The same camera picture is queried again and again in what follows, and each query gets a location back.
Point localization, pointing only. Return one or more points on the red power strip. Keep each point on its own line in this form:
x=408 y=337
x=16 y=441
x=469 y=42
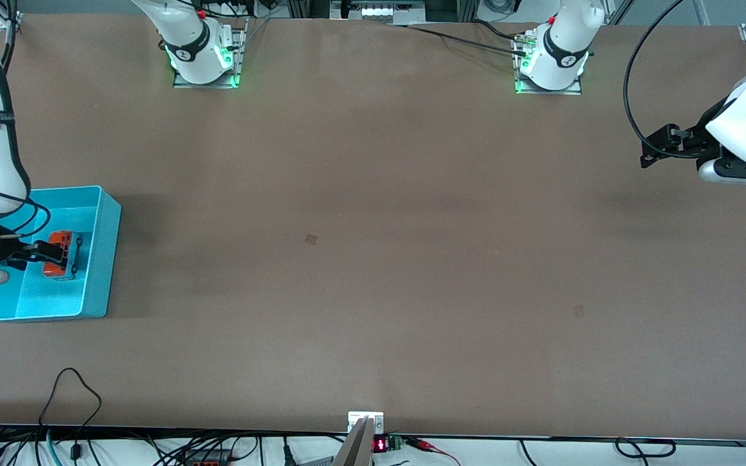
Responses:
x=208 y=462

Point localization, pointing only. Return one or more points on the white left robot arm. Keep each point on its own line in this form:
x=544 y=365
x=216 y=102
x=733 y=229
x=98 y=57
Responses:
x=564 y=45

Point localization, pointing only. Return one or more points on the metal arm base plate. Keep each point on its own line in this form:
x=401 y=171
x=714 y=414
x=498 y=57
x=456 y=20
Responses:
x=574 y=89
x=236 y=58

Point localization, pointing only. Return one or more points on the blue plastic box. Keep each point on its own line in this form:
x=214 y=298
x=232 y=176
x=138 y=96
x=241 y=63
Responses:
x=43 y=299

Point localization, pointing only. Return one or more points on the white mounting plate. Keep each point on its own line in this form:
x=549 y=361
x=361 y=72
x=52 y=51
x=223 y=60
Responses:
x=355 y=417

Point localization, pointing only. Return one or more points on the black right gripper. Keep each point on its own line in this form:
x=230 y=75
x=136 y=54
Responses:
x=9 y=252

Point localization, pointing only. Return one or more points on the aluminium frame with light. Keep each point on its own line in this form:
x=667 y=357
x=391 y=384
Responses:
x=379 y=11

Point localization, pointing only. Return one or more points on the grey camera mount bar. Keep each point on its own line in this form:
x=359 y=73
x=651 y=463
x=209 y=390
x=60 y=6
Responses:
x=357 y=450

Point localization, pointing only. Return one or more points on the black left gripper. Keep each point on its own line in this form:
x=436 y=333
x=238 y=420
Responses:
x=695 y=137

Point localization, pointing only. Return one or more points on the orange toy bus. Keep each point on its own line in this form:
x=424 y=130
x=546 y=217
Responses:
x=56 y=272

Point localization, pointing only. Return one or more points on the red LED display module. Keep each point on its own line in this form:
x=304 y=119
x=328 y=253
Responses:
x=381 y=445

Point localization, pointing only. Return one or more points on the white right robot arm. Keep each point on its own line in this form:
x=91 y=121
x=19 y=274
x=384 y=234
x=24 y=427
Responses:
x=185 y=39

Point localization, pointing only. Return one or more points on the red clip lead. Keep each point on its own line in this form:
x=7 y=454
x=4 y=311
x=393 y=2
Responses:
x=425 y=444

